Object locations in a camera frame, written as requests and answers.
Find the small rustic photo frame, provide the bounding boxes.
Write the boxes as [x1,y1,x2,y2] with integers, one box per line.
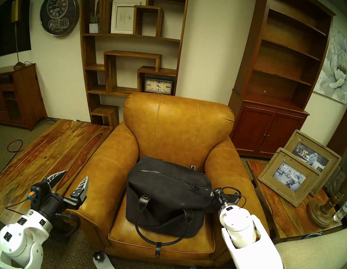
[255,145,325,210]

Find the white framed certificate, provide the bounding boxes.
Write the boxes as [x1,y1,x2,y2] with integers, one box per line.
[109,0,141,37]

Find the small potted plant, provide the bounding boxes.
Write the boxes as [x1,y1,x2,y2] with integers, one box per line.
[85,0,104,35]

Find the rectangular mantel clock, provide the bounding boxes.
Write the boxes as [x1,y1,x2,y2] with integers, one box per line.
[143,77,174,96]

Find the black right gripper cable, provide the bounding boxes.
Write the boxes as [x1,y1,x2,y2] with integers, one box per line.
[215,185,248,209]

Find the open geometric wooden shelf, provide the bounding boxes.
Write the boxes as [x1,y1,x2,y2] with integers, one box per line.
[64,0,189,136]

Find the red floor cable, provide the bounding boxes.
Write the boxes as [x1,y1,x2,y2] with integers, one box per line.
[0,137,26,227]

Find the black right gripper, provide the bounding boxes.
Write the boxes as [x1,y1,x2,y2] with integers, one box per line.
[211,187,231,210]

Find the striped wood coffee table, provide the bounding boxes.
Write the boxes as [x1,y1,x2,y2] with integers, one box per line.
[0,111,113,237]

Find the dark zebra wall canvas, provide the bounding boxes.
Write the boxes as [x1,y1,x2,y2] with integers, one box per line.
[0,0,38,66]

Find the tan leather armchair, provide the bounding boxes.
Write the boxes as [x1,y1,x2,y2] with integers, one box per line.
[60,84,285,269]

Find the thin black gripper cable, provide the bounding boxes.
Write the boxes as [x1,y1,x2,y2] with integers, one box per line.
[5,195,32,214]

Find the round gear wall clock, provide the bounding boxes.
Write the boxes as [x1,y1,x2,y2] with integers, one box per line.
[37,0,81,38]

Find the striped wood side table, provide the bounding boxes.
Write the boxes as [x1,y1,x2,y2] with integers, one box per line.
[237,158,347,248]

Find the white flower painting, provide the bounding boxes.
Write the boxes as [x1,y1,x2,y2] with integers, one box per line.
[312,27,347,104]

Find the turned wood lamp base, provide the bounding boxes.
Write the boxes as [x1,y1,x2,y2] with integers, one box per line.
[306,150,347,231]

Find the braided black cable loop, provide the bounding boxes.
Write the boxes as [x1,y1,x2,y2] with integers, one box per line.
[51,212,82,244]

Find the beige upholstered armchair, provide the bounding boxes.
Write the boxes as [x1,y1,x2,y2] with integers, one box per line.
[237,211,347,269]

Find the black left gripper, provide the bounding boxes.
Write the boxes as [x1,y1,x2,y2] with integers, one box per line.
[27,167,90,224]

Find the gold shade table lamp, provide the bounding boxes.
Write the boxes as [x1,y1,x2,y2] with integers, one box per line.
[4,0,33,70]

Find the black zippered duffel bag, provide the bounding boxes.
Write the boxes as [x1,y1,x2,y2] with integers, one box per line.
[118,154,224,265]

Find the dark wood media console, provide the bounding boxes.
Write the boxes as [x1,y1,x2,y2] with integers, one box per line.
[0,59,54,133]

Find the clear plastic water bottle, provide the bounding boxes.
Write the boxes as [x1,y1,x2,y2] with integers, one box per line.
[333,196,347,223]

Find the cherry wood bookcase hutch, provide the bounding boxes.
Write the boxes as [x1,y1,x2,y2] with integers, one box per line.
[222,0,338,165]

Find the large rustic photo frame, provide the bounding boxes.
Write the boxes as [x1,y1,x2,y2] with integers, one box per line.
[279,128,345,199]

